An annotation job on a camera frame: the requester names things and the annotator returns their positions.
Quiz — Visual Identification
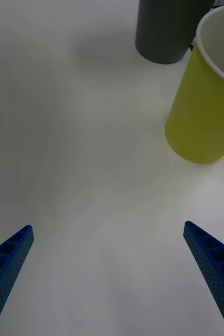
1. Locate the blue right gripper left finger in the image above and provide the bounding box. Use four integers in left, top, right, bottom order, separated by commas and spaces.
0, 225, 35, 336

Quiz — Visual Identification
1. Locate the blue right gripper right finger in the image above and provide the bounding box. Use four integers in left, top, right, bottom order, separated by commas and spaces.
183, 220, 224, 336

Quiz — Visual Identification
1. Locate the yellow-green plastic bin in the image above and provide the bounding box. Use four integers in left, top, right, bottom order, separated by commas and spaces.
165, 4, 224, 164

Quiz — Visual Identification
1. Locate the grey plastic bin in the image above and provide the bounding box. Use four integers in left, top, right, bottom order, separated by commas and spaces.
135, 0, 215, 65

